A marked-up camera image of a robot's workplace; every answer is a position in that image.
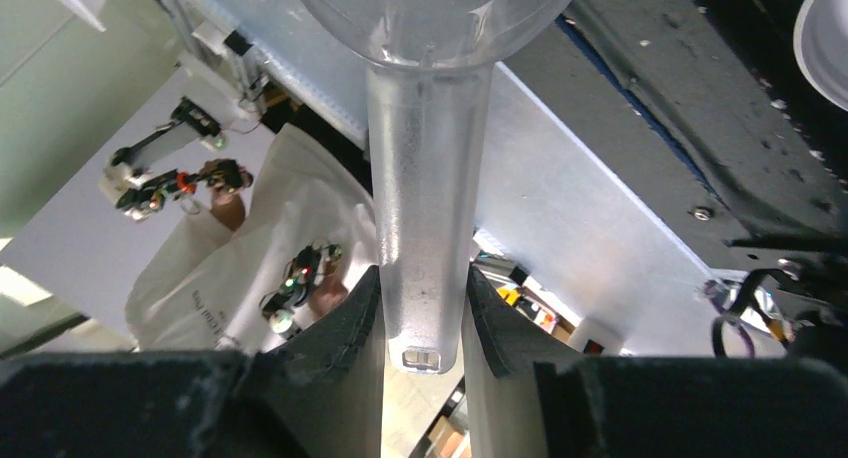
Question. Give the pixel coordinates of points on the person in white shirt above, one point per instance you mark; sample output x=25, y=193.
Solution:
x=208, y=285

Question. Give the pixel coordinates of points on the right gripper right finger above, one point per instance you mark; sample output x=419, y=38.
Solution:
x=530, y=395

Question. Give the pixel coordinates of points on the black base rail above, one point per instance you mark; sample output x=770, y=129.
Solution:
x=719, y=88

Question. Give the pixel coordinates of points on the clear plastic scoop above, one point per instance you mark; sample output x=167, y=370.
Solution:
x=429, y=72

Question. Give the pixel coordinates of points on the silver jar lid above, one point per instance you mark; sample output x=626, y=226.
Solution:
x=820, y=47

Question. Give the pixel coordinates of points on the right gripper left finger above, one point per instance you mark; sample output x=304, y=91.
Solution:
x=319, y=395

